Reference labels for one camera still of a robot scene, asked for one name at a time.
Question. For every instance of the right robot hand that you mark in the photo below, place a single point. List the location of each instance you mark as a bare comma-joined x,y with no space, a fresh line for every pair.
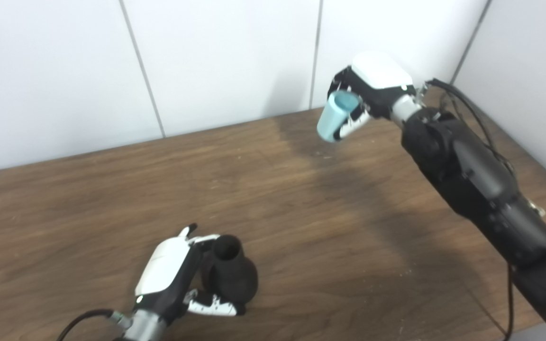
382,85

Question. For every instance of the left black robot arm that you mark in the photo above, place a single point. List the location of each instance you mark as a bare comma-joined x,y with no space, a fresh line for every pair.
142,327

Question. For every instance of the black nozzle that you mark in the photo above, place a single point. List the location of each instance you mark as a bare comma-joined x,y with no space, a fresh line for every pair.
232,279

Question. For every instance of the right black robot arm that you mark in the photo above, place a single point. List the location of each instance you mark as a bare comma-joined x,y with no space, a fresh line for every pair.
481,180

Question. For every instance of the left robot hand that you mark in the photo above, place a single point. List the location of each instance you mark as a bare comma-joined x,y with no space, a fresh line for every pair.
166,279

